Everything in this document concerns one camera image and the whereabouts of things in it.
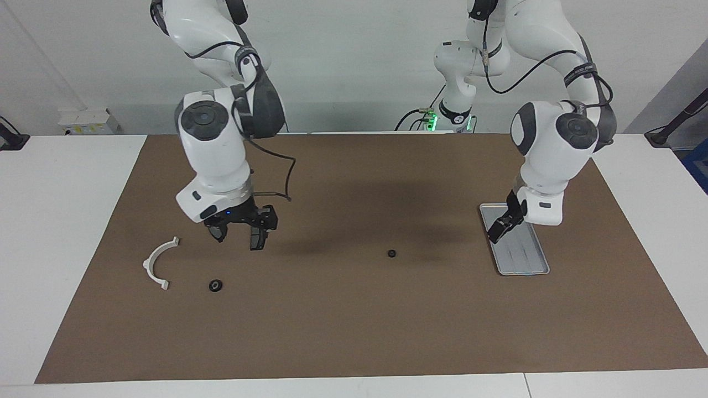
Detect silver metal tray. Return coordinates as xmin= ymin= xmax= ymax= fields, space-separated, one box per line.
xmin=479 ymin=203 xmax=550 ymax=276

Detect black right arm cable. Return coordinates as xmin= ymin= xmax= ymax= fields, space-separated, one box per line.
xmin=185 ymin=39 xmax=296 ymax=202

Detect blue crate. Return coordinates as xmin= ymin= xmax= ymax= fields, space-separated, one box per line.
xmin=681 ymin=138 xmax=708 ymax=194

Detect black left base cables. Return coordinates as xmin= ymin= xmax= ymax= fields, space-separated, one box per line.
xmin=394 ymin=83 xmax=449 ymax=132

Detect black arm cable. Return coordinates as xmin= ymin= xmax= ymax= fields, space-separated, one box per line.
xmin=481 ymin=28 xmax=615 ymax=108
xmin=185 ymin=39 xmax=296 ymax=202

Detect brown table mat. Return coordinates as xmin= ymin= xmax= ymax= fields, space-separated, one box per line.
xmin=34 ymin=133 xmax=708 ymax=385

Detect white curved plastic bracket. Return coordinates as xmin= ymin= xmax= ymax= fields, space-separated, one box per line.
xmin=143 ymin=237 xmax=180 ymax=291

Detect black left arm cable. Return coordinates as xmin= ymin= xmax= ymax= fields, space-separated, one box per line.
xmin=481 ymin=28 xmax=615 ymax=108

